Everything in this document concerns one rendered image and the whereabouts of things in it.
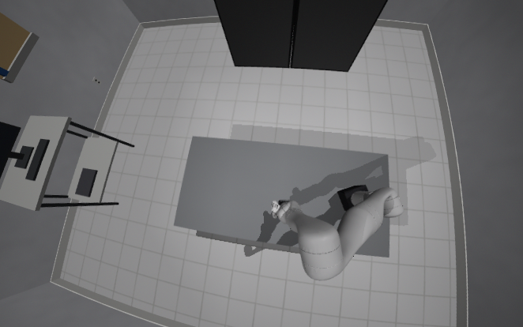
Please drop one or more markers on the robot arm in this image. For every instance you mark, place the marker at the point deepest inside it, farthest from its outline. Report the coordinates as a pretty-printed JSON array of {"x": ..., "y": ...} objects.
[{"x": 320, "y": 244}]

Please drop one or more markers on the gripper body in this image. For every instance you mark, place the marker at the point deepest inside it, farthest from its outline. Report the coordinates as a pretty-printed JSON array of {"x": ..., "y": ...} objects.
[{"x": 276, "y": 207}]

